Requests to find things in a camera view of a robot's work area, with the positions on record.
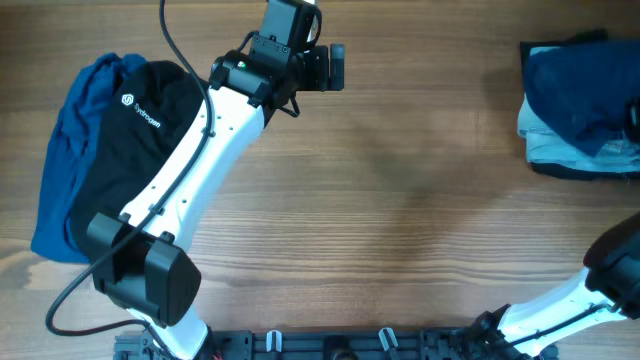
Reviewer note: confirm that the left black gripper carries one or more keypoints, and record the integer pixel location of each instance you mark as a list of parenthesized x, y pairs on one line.
[(319, 78)]

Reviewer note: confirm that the dark blue shorts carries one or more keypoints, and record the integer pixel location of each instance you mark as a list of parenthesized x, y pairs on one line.
[(584, 92)]

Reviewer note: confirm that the black polo shirt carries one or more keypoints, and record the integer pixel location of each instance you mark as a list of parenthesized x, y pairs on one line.
[(147, 118)]

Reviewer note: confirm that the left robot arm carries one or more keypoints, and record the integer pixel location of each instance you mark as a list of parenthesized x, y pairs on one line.
[(140, 258)]

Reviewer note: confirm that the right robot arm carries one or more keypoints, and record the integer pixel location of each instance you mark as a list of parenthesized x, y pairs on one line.
[(606, 288)]

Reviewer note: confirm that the folded black garment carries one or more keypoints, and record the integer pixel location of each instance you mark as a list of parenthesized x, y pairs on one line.
[(546, 152)]

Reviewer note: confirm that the folded light blue jeans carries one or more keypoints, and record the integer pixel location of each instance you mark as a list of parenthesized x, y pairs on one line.
[(581, 107)]

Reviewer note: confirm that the blue t-shirt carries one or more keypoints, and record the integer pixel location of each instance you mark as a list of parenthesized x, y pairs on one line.
[(71, 150)]

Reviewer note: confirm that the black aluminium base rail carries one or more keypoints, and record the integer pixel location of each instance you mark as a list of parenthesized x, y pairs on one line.
[(429, 344)]

